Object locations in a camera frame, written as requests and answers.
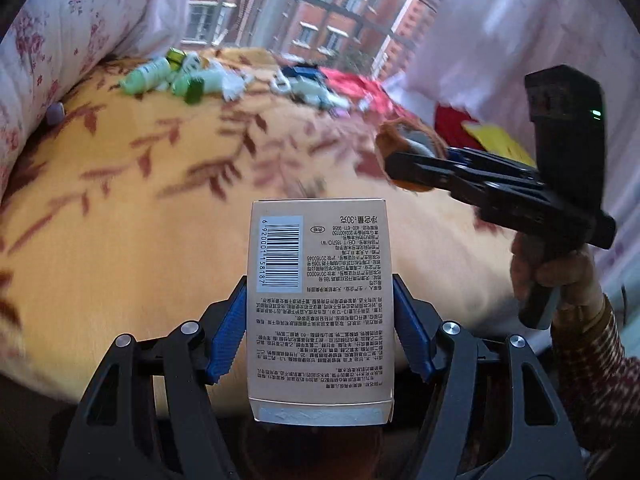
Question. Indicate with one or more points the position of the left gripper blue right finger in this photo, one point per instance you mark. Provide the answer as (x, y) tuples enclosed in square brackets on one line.
[(492, 412)]

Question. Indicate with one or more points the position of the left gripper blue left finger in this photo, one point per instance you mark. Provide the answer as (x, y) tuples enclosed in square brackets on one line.
[(113, 435)]

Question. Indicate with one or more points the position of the brown furry toy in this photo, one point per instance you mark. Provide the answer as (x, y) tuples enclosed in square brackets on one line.
[(405, 135)]

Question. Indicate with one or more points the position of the beige cosmetic carton box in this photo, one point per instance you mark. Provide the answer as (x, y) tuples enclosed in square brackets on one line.
[(320, 343)]

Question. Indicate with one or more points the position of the patterned sleeve forearm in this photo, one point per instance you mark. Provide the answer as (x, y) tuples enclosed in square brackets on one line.
[(599, 389)]

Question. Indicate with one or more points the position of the person right hand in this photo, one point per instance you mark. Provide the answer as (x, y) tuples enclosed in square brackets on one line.
[(581, 299)]

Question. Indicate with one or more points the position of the yellow package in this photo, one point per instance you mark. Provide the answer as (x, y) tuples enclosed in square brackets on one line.
[(497, 141)]

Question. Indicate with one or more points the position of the red pillow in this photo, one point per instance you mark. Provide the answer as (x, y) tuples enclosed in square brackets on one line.
[(448, 124)]

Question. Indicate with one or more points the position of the sheer pink curtain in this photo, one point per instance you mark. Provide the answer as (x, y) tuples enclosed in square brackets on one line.
[(476, 54)]

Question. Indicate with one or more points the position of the yellow floral blanket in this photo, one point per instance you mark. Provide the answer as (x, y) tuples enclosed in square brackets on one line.
[(133, 216)]

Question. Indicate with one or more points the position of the blue white packet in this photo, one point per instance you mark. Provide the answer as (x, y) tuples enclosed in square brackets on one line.
[(304, 70)]

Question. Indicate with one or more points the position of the purple bottle cap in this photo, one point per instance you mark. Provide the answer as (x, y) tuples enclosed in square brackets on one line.
[(55, 114)]

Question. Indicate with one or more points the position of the light green bottle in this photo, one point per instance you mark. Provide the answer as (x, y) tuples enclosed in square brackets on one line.
[(146, 77)]

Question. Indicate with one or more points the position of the green capped white bottle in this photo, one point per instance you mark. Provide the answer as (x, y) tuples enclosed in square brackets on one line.
[(183, 60)]

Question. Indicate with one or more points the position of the floral pink quilt roll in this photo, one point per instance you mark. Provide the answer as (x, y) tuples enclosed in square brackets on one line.
[(49, 46)]

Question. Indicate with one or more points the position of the window frame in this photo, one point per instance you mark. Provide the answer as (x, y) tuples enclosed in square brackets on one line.
[(374, 38)]

